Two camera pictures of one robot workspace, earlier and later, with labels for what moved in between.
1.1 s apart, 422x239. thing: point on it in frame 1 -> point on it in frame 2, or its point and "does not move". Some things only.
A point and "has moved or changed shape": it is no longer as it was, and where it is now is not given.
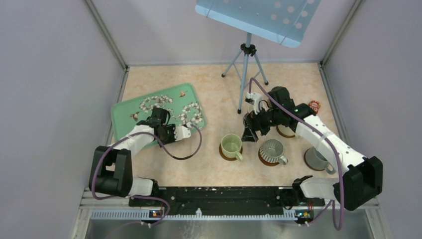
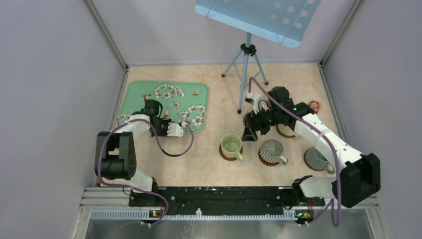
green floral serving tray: x=181 y=101 has moved or changed shape
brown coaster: x=286 y=131 does not move
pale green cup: x=231 y=145 does not move
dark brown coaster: x=268 y=163 does not move
